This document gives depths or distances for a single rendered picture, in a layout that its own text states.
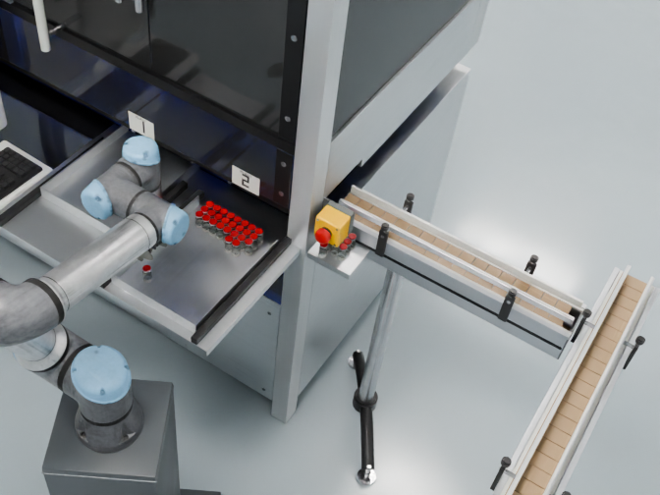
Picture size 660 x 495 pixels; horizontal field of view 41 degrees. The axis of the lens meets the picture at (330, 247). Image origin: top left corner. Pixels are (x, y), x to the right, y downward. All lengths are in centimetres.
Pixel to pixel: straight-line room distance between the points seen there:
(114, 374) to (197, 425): 112
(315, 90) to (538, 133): 241
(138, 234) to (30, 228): 69
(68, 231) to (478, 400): 156
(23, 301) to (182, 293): 70
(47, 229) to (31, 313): 82
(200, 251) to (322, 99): 57
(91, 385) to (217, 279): 48
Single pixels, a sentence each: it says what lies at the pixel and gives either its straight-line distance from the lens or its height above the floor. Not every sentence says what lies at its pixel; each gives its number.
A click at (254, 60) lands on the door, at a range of 201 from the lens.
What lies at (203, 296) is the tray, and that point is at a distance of 217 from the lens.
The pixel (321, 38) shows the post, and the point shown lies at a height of 153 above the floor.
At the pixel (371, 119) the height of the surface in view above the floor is 114.
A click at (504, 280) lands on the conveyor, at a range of 226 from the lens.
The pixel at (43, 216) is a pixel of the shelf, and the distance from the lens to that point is 239.
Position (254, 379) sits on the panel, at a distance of 290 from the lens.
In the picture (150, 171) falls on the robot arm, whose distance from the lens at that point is 188.
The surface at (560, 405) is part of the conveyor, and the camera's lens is 208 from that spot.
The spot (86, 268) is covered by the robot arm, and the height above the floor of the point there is 135.
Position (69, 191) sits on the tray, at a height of 88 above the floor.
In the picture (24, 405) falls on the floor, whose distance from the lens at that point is 310.
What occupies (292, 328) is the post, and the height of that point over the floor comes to 53.
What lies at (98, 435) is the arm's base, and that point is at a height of 85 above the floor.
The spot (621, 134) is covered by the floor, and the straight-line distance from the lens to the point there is 439.
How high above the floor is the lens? 259
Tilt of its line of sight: 48 degrees down
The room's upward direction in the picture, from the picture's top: 8 degrees clockwise
